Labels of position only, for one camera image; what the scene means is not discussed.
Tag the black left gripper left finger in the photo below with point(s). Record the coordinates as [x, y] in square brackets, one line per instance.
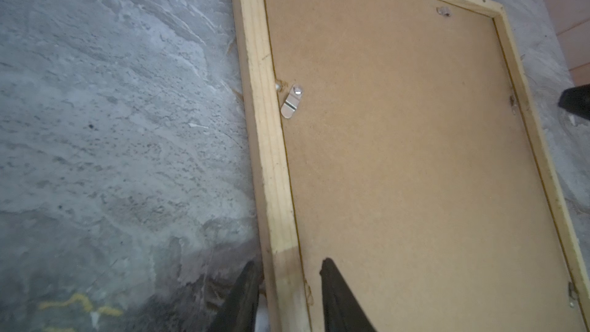
[239, 311]

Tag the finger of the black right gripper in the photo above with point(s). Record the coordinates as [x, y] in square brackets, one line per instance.
[576, 101]

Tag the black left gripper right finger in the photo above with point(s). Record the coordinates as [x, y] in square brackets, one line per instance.
[342, 312]

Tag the light wooden picture frame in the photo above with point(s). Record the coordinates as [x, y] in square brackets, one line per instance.
[288, 293]

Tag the brown cardboard backing board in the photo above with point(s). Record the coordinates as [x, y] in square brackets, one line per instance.
[410, 171]

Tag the silver metal turn clip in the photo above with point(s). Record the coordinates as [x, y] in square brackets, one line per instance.
[514, 105]
[444, 11]
[291, 102]
[573, 297]

